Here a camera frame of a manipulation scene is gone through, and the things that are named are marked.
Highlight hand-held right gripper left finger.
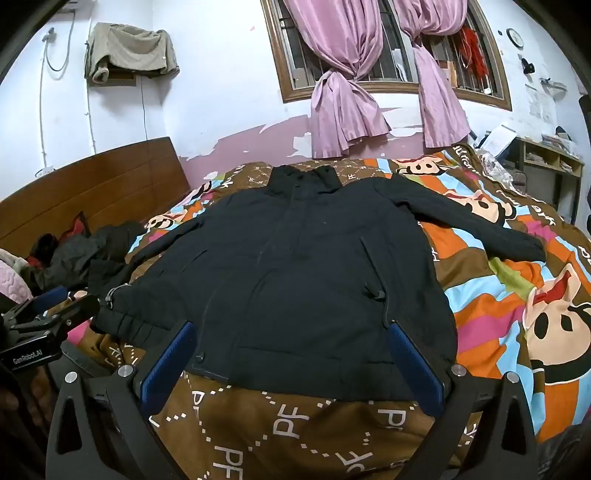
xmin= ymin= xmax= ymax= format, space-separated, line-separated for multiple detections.
xmin=46 ymin=320 xmax=198 ymax=480

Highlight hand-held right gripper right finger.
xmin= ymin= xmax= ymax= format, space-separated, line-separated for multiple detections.
xmin=388 ymin=319 xmax=539 ymax=480

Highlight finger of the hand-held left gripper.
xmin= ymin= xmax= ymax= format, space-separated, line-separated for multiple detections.
xmin=9 ymin=295 xmax=101 ymax=342
xmin=18 ymin=285 xmax=70 ymax=319

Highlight black jacket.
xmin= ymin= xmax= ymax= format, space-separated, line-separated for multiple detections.
xmin=89 ymin=165 xmax=548 ymax=402

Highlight pile of dark clothes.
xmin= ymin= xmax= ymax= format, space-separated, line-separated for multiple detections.
xmin=21 ymin=220 xmax=148 ymax=296

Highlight person's left hand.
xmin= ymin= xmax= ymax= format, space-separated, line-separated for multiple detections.
xmin=0 ymin=367 xmax=51 ymax=435

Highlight pink quilted cloth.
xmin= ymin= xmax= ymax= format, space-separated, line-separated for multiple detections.
xmin=0 ymin=248 xmax=35 ymax=308

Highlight red black cloth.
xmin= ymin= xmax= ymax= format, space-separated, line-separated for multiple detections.
xmin=56 ymin=211 xmax=92 ymax=241

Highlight printed cartoon blanket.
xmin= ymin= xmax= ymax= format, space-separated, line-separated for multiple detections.
xmin=60 ymin=143 xmax=591 ymax=480

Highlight wooden headboard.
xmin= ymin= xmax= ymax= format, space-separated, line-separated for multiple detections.
xmin=0 ymin=137 xmax=192 ymax=259

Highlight white papers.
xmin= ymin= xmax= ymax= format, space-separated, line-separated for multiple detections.
xmin=479 ymin=122 xmax=520 ymax=155

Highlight wooden shelf unit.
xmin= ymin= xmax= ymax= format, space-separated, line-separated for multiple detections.
xmin=517 ymin=136 xmax=586 ymax=227

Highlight beige cloth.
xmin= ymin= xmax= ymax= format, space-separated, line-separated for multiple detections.
xmin=84 ymin=21 xmax=180 ymax=85

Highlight pink curtain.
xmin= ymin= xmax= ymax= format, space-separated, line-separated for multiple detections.
xmin=283 ymin=0 xmax=392 ymax=159
xmin=392 ymin=0 xmax=472 ymax=149

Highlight red hanging decoration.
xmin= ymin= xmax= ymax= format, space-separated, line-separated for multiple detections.
xmin=459 ymin=25 xmax=491 ymax=79

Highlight white wall cable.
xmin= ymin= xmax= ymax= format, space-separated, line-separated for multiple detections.
xmin=36 ymin=0 xmax=77 ymax=176

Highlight thin black cable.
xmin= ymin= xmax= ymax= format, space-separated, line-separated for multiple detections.
xmin=140 ymin=76 xmax=149 ymax=140

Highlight wooden wall box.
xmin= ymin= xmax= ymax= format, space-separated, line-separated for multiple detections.
xmin=88 ymin=69 xmax=139 ymax=89

